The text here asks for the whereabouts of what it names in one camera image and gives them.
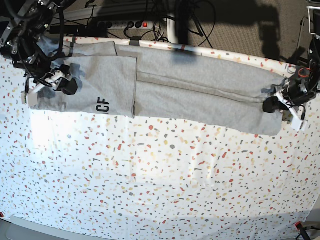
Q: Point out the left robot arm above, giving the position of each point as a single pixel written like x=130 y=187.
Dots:
x=311 y=67

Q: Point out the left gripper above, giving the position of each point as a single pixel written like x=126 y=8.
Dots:
x=294 y=95

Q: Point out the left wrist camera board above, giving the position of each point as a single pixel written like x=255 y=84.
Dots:
x=298 y=124

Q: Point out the grey T-shirt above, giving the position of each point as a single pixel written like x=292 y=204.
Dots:
x=137 y=81

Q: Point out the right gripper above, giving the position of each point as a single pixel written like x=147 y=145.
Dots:
x=58 y=80

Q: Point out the white table leg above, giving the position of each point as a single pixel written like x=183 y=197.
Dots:
x=171 y=31

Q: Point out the terrazzo pattern tablecloth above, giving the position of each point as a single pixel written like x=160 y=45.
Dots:
x=144 y=178

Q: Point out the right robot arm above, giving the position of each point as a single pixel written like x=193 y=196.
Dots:
x=22 y=24

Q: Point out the black table clip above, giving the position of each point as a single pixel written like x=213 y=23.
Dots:
x=135 y=41

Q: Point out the red table clamp right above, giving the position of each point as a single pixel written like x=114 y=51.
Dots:
x=299 y=226

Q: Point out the white power strip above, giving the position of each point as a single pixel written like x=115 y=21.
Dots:
x=121 y=25

